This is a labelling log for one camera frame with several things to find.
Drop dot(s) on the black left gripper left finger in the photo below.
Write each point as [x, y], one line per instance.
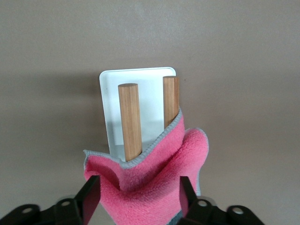
[89, 194]

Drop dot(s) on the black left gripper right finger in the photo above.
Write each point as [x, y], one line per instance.
[187, 197]

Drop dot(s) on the pink cloth with grey edge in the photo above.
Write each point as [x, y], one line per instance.
[150, 187]

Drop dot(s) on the wooden chopsticks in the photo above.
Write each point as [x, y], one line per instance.
[130, 122]
[170, 100]

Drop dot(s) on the brown table cover mat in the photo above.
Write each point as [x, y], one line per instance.
[47, 117]

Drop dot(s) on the white rack base tray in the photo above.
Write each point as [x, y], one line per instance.
[150, 93]

